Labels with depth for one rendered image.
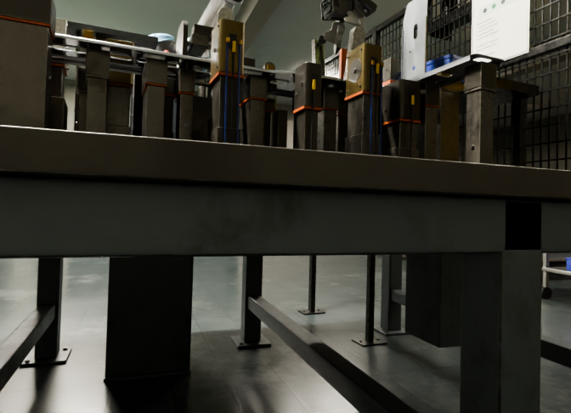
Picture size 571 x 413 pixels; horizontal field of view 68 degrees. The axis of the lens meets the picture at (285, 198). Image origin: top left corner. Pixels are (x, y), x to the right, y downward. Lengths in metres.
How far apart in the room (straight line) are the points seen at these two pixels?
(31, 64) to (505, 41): 1.37
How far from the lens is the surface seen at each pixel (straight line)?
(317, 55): 1.51
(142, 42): 1.49
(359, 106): 1.08
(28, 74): 0.94
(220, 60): 0.97
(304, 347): 1.37
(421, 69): 1.47
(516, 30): 1.63
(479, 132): 1.08
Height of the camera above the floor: 0.63
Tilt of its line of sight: 1 degrees up
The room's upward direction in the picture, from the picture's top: 2 degrees clockwise
